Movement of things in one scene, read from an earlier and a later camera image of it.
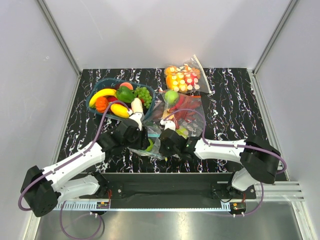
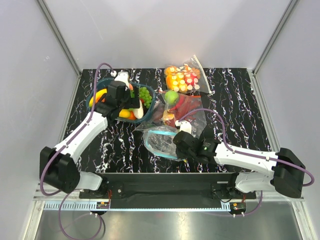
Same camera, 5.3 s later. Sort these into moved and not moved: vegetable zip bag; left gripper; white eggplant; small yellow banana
Moved: left gripper
Not moved: white eggplant; small yellow banana; vegetable zip bag
